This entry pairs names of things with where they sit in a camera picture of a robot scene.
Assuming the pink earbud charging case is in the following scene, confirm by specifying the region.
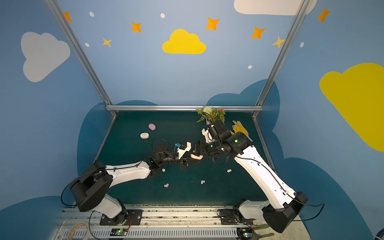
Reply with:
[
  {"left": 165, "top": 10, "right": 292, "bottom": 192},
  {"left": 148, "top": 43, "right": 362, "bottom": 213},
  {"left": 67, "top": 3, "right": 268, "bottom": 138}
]
[{"left": 191, "top": 154, "right": 203, "bottom": 160}]

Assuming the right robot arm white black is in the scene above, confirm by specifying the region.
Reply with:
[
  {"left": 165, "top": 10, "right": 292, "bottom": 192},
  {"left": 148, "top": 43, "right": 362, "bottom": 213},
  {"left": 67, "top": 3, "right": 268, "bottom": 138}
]
[{"left": 199, "top": 120, "right": 308, "bottom": 233}]

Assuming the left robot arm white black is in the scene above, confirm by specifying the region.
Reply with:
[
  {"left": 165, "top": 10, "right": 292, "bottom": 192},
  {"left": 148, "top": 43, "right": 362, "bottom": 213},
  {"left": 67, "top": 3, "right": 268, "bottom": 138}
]
[{"left": 69, "top": 141, "right": 203, "bottom": 225}]

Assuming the purple earbud charging case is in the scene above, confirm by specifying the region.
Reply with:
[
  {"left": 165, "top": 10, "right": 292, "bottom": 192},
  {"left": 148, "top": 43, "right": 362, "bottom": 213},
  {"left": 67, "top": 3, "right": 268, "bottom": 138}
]
[{"left": 148, "top": 123, "right": 156, "bottom": 131}]

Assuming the white earbud charging case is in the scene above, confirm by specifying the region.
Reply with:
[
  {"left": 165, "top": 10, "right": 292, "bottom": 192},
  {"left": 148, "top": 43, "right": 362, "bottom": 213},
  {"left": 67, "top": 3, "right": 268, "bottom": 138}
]
[{"left": 140, "top": 133, "right": 150, "bottom": 140}]

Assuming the yellow work glove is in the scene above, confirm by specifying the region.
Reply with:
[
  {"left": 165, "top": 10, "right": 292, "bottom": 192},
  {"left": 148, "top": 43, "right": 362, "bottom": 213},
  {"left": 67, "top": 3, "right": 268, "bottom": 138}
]
[{"left": 231, "top": 121, "right": 253, "bottom": 142}]

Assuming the white potted flower plant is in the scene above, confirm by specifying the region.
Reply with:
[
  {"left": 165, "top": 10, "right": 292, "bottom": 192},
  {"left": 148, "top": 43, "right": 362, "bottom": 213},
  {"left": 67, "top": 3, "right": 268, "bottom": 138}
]
[{"left": 196, "top": 106, "right": 226, "bottom": 123}]

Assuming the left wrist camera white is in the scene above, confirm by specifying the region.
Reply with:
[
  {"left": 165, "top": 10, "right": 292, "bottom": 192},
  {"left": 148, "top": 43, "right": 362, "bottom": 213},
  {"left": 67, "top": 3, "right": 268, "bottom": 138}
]
[{"left": 176, "top": 141, "right": 192, "bottom": 160}]

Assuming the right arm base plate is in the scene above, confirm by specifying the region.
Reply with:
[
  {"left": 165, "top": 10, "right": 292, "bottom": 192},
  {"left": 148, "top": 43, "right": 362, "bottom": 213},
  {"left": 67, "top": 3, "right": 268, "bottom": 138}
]
[{"left": 217, "top": 209, "right": 254, "bottom": 225}]

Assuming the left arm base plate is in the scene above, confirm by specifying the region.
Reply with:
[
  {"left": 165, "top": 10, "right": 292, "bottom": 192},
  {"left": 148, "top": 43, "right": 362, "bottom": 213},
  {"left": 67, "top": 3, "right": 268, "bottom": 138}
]
[{"left": 100, "top": 209, "right": 143, "bottom": 226}]

